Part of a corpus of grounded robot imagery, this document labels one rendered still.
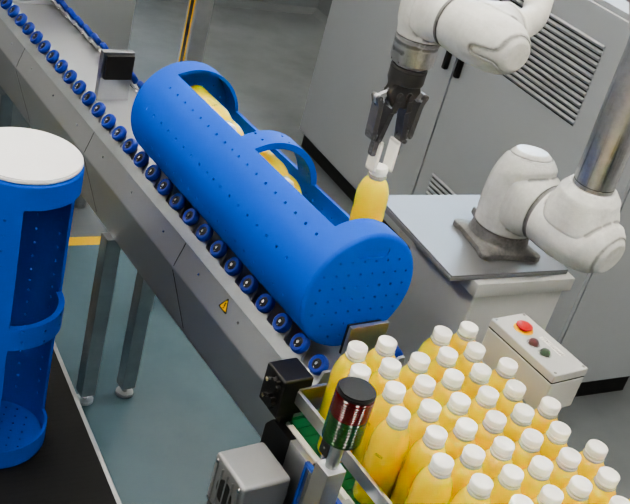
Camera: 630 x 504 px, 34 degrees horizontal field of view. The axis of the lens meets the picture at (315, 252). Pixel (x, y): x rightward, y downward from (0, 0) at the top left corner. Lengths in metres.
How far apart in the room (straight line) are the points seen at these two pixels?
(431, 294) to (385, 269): 0.57
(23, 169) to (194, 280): 0.47
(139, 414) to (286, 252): 1.40
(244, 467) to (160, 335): 1.81
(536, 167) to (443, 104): 1.85
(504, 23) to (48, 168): 1.14
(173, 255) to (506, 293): 0.84
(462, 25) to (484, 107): 2.27
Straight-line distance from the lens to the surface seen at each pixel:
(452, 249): 2.59
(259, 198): 2.21
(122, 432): 3.30
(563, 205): 2.46
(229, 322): 2.34
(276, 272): 2.12
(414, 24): 1.97
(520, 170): 2.55
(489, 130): 4.12
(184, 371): 3.59
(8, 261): 2.50
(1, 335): 2.63
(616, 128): 2.39
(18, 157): 2.49
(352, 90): 4.97
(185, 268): 2.50
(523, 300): 2.67
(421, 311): 2.73
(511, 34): 1.86
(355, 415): 1.56
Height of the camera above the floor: 2.17
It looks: 29 degrees down
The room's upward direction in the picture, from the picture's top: 16 degrees clockwise
